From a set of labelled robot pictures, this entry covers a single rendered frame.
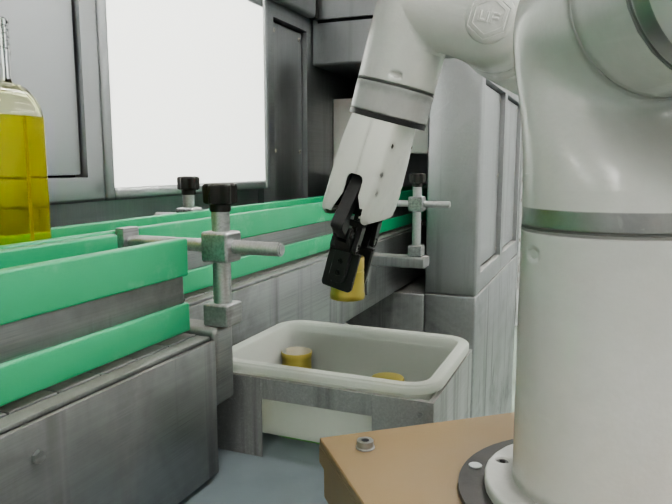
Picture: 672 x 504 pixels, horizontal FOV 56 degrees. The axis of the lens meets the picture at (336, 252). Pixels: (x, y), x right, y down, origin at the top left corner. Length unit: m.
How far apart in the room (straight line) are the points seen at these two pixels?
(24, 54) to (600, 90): 0.61
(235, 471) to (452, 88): 0.95
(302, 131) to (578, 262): 1.14
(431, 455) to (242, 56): 0.84
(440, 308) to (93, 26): 0.88
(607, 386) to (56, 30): 0.69
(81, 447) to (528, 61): 0.36
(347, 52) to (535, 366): 1.14
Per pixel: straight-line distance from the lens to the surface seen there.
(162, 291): 0.53
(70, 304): 0.45
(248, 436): 0.64
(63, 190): 0.80
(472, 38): 0.57
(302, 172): 1.43
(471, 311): 1.37
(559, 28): 0.33
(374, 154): 0.58
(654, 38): 0.29
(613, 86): 0.33
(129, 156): 0.89
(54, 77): 0.81
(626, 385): 0.34
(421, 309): 1.39
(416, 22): 0.59
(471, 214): 1.34
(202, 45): 1.04
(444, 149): 1.34
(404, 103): 0.59
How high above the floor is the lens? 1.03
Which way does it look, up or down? 8 degrees down
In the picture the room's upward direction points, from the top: straight up
